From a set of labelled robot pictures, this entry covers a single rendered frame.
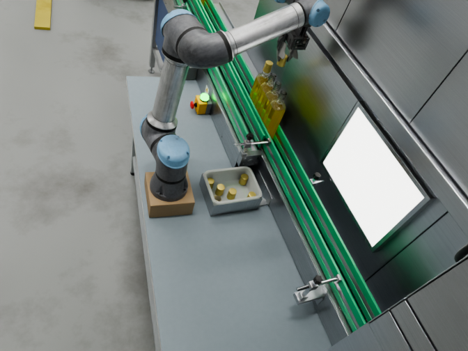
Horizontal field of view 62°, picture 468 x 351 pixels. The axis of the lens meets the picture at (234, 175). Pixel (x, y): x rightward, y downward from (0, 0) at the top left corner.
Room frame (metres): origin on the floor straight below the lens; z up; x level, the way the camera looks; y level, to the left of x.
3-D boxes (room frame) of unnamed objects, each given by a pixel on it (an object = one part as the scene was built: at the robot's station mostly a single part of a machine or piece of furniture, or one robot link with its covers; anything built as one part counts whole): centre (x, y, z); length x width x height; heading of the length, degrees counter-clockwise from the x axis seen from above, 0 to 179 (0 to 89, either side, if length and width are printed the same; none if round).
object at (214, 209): (1.06, -0.03, 0.79); 0.27 x 0.17 x 0.08; 125
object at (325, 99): (1.23, -0.32, 1.15); 0.90 x 0.03 x 0.34; 35
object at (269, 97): (1.40, -0.04, 0.99); 0.06 x 0.06 x 0.21; 35
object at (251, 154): (1.21, -0.04, 0.85); 0.09 x 0.04 x 0.07; 125
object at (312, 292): (0.67, -0.39, 0.90); 0.17 x 0.05 x 0.23; 125
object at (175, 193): (0.92, 0.23, 0.88); 0.15 x 0.15 x 0.10
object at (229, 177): (1.04, -0.01, 0.80); 0.22 x 0.17 x 0.09; 125
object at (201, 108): (1.51, 0.28, 0.79); 0.07 x 0.07 x 0.07; 35
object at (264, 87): (1.44, -0.01, 0.99); 0.06 x 0.06 x 0.21; 35
